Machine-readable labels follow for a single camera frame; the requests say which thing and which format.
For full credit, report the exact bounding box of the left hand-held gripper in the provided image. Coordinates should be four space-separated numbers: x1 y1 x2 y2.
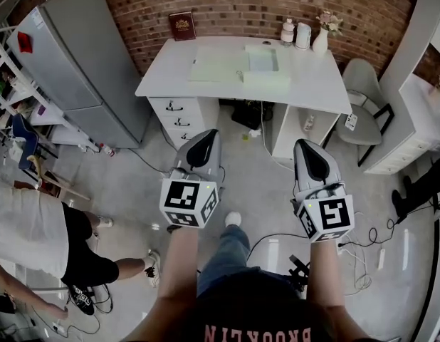
159 128 226 229

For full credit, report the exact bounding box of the black bag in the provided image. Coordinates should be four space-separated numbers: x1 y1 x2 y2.
231 99 275 131

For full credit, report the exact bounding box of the grey shell chair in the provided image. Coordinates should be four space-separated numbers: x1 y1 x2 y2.
323 58 396 167

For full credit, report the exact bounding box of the person's right forearm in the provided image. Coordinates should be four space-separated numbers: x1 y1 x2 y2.
308 239 370 342

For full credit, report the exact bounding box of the white open storage box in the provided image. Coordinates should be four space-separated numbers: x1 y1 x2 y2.
242 43 291 98

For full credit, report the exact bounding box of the red fridge magnet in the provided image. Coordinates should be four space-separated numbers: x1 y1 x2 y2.
16 31 33 54

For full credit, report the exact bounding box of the person's black printed t-shirt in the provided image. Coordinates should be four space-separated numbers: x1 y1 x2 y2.
177 287 335 342

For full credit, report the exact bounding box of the white cylindrical jar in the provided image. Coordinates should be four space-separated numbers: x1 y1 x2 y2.
295 22 312 51

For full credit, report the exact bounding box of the person's blue jeans leg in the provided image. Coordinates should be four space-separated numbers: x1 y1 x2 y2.
197 223 299 301

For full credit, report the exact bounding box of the person's white shoe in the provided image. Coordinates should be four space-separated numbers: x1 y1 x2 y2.
224 211 242 228

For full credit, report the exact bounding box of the white ceramic vase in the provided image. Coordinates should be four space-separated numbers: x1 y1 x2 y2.
312 27 330 54

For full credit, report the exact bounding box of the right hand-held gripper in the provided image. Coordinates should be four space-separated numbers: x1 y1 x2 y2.
290 138 355 243

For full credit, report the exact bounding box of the white wall cabinet unit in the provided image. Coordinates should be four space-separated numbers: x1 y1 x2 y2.
362 0 440 176

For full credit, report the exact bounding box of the white metal shelving rack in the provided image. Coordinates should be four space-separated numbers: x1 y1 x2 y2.
0 0 64 149

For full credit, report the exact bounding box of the white desk with drawers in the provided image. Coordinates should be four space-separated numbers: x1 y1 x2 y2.
134 36 353 160

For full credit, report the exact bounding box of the crumpled green white litter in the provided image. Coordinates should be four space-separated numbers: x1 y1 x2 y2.
241 128 263 143

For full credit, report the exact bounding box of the black floor stand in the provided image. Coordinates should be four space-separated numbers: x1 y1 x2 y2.
288 254 310 292

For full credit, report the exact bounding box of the grey refrigerator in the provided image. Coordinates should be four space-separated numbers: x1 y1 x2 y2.
6 0 152 150

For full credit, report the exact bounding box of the pale pink flower bunch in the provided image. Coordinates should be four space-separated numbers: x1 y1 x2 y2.
315 10 344 37

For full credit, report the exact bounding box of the black floor cable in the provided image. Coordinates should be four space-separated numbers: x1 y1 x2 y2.
246 204 436 263

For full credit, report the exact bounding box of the dark red hardcover book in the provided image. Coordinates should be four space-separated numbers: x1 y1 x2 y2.
168 11 197 42

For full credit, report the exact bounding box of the person's left forearm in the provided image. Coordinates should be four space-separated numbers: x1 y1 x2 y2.
127 225 200 342

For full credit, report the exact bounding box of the white pink-banded bottle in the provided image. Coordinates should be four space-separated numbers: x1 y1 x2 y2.
280 18 295 48

